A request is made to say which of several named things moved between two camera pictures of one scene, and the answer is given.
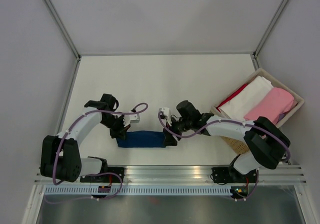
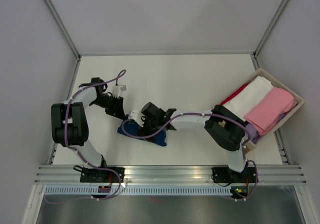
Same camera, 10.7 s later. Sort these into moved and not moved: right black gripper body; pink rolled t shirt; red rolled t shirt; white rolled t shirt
Moved: right black gripper body
Not moved: white rolled t shirt; pink rolled t shirt; red rolled t shirt
